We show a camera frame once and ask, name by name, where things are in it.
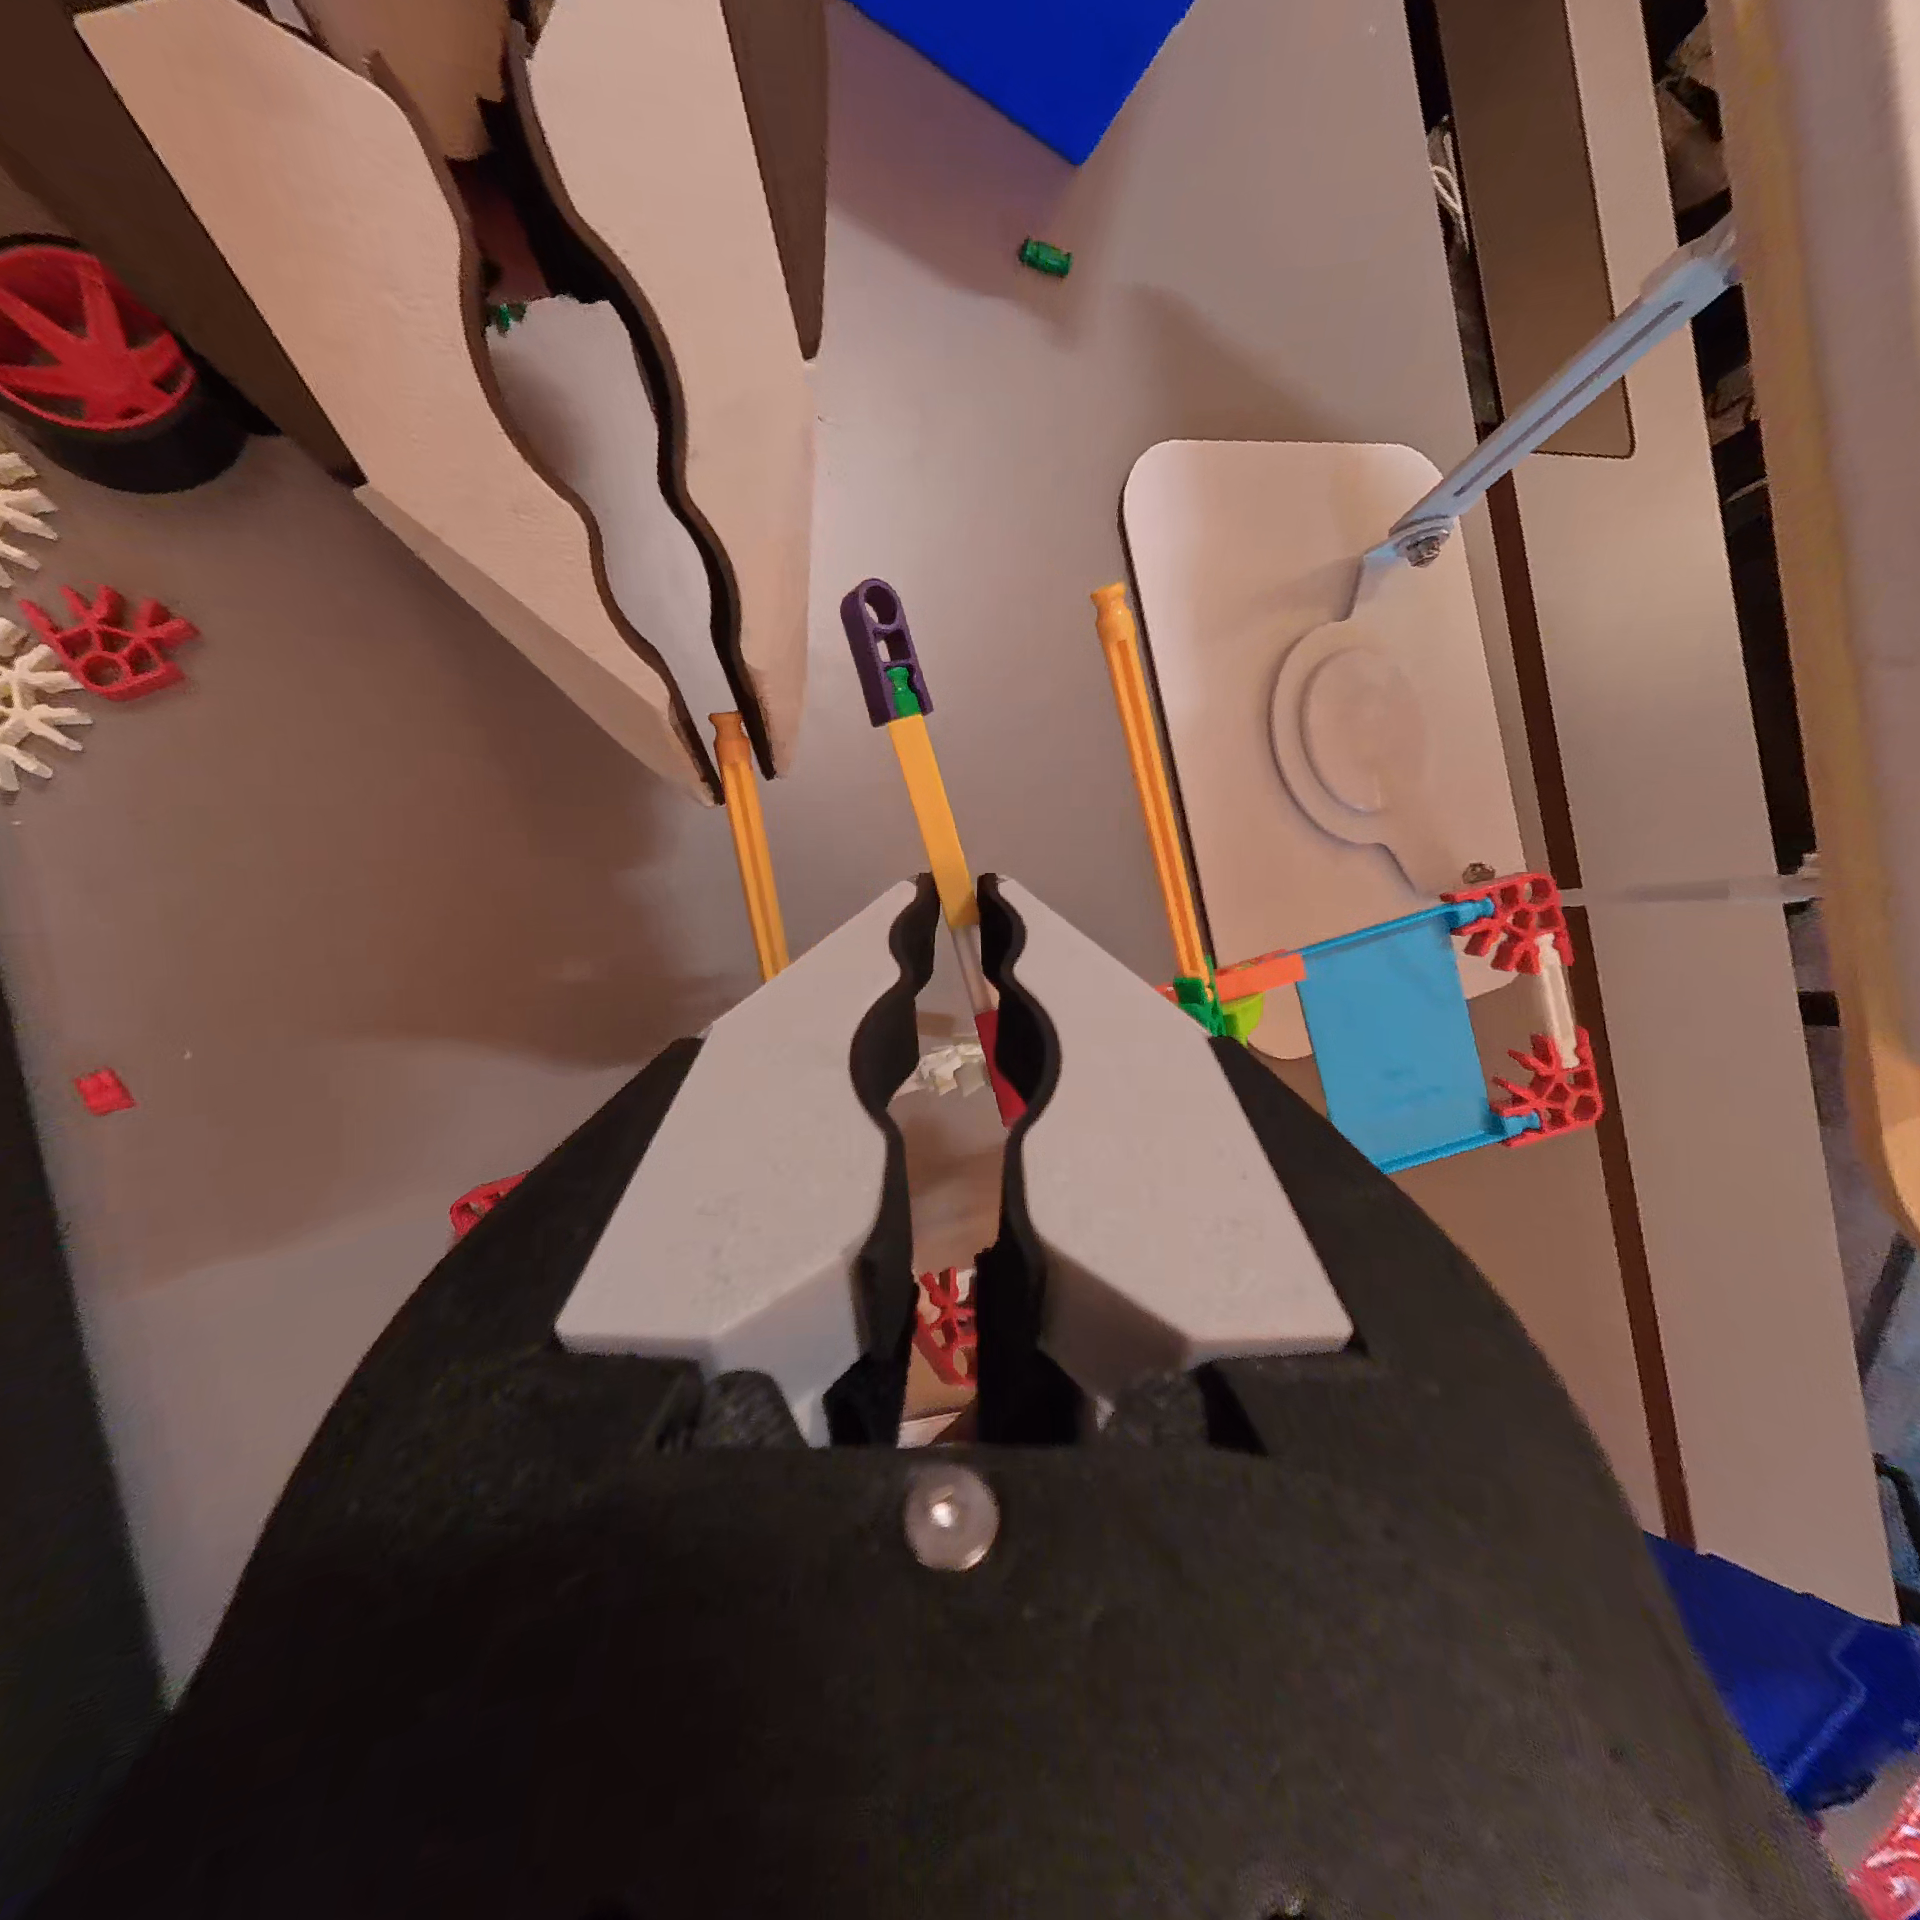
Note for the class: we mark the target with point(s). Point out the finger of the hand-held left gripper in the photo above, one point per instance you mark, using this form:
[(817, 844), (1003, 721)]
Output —
[(346, 270), (705, 224)]

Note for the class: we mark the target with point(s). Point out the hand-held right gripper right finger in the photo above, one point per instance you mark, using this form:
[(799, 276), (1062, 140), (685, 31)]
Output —
[(1185, 1185)]

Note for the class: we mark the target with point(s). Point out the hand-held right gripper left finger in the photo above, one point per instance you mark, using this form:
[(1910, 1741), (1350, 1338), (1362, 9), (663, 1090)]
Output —
[(734, 1185)]

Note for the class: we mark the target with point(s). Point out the colourful construction toy airplane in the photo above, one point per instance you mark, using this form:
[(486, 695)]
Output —
[(1396, 1050)]

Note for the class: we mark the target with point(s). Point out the red toy wheel black tyre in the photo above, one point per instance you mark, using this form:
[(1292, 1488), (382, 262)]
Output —
[(106, 375)]

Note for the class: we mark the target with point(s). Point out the small green connector piece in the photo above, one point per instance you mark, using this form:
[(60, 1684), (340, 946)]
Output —
[(1046, 260)]

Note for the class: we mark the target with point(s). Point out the white snowflake connector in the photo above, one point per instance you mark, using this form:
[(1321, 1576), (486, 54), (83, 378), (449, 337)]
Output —
[(30, 704), (25, 517)]

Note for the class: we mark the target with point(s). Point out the red fan connector piece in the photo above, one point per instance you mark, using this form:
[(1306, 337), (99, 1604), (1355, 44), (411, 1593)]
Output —
[(114, 644)]

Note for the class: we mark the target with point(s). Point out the white metal stand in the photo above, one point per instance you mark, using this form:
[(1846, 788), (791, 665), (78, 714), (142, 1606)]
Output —
[(1245, 674)]

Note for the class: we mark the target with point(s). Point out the tiny red plastic chip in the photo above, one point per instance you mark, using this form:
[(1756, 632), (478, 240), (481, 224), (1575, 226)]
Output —
[(106, 1090)]

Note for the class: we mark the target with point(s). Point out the wooden board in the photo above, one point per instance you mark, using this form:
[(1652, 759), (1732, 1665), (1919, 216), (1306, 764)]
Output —
[(1861, 599)]

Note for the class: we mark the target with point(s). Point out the crumpled printed packaging bag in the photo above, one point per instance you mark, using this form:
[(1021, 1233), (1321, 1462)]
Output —
[(1892, 1861)]

